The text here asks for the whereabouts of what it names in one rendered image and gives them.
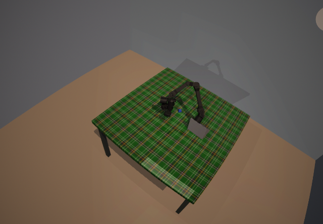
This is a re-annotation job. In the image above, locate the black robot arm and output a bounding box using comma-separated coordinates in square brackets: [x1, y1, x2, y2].
[160, 81, 205, 123]

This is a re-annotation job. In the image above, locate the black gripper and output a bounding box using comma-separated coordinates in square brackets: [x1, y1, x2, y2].
[164, 103, 175, 117]

